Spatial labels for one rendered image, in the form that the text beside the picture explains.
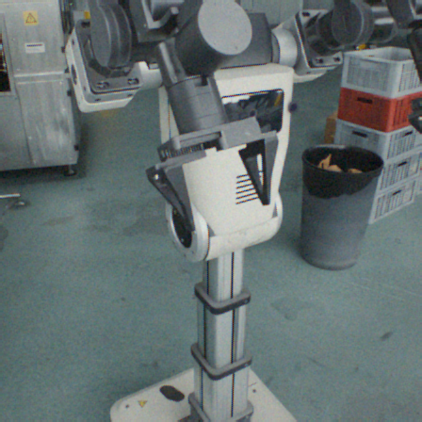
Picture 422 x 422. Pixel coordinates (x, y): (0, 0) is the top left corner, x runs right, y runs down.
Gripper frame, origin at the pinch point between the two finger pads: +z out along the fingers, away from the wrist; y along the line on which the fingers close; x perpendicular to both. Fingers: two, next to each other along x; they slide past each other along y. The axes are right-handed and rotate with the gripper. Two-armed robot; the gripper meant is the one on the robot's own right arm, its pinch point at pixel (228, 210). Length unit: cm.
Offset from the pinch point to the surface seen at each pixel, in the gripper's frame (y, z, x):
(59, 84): 34, -111, 308
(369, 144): 192, 3, 176
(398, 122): 208, -5, 162
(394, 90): 197, -24, 149
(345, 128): 189, -11, 191
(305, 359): 72, 85, 124
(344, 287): 124, 74, 153
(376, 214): 196, 52, 192
